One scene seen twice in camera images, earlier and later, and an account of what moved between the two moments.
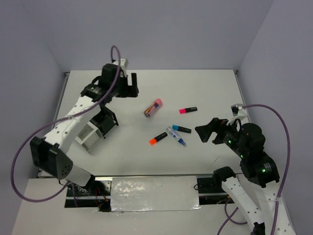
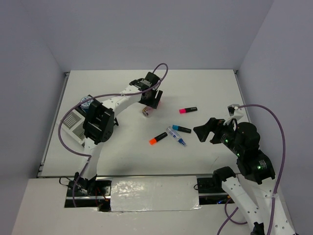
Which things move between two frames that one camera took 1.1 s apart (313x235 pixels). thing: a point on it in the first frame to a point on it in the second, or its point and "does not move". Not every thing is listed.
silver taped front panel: x=132 y=194 does not move
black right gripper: x=216 y=124 does not move
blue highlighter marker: x=181 y=129 does not move
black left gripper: x=130 y=91 to x=153 y=103
